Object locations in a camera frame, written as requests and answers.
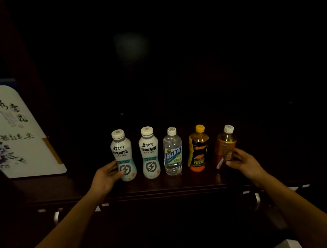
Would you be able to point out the yellow cap energy drink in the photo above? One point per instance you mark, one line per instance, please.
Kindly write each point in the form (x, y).
(198, 153)

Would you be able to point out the white floral tea box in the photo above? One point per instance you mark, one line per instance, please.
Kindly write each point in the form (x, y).
(25, 153)

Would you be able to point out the clear water bottle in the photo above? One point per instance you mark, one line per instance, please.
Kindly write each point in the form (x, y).
(173, 155)

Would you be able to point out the amber tea bottle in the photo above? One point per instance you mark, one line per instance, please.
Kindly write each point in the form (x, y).
(223, 150)

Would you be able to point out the person's right forearm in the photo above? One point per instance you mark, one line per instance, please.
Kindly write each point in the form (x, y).
(293, 209)

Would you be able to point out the person's left forearm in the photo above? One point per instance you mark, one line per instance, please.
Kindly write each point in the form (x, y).
(74, 224)

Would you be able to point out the person's right hand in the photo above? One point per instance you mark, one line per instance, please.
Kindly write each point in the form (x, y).
(247, 166)

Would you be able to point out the person's left hand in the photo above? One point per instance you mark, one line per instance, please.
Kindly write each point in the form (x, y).
(104, 178)

